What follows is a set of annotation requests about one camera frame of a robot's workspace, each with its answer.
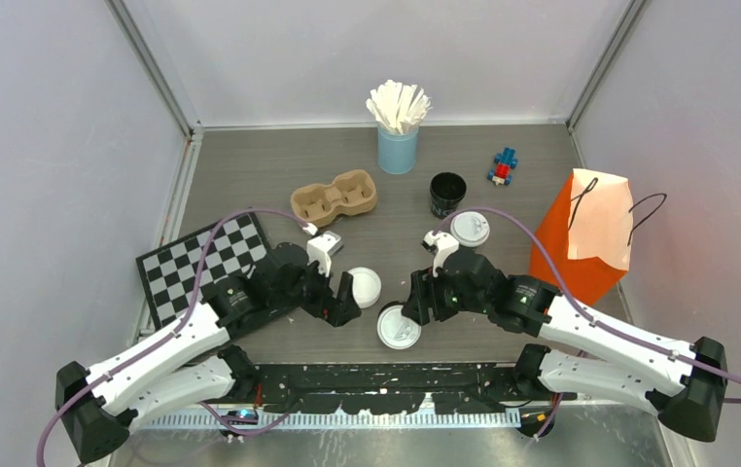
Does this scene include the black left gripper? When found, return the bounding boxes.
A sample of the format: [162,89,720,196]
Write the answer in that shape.
[270,256,361,326]

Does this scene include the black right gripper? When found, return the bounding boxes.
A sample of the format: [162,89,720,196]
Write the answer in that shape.
[402,264,490,326]

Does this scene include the stack of white lids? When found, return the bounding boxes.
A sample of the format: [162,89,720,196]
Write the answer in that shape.
[348,267,382,309]

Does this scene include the white plastic cup lid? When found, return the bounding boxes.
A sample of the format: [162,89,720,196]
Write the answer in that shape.
[450,211,490,248]

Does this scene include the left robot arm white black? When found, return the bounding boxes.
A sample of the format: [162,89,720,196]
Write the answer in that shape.
[55,232,361,463]

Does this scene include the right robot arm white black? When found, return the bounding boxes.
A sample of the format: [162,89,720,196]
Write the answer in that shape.
[402,249,727,443]

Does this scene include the orange paper takeout bag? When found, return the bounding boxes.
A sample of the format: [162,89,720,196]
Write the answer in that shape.
[536,168,667,305]

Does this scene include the brown cardboard cup carrier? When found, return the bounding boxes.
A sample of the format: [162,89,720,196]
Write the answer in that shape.
[290,169,378,228]

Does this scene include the blue cylindrical holder cup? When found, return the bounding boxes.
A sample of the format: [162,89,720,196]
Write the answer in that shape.
[377,125,419,175]

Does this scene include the blue red toy blocks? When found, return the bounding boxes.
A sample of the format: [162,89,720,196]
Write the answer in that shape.
[486,147,518,186]

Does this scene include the black white checkerboard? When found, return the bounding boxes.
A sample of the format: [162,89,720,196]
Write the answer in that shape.
[135,210,282,330]

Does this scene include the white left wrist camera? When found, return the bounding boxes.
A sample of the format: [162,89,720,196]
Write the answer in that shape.
[302,223,343,277]

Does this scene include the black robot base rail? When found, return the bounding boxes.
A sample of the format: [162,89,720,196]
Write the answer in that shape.
[217,362,552,415]

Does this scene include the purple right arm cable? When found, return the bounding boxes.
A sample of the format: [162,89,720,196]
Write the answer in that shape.
[431,205,741,406]

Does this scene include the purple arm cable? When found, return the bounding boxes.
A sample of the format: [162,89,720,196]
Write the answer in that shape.
[431,205,741,406]
[35,207,320,467]

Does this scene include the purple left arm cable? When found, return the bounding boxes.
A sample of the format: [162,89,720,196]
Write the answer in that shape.
[35,207,320,467]

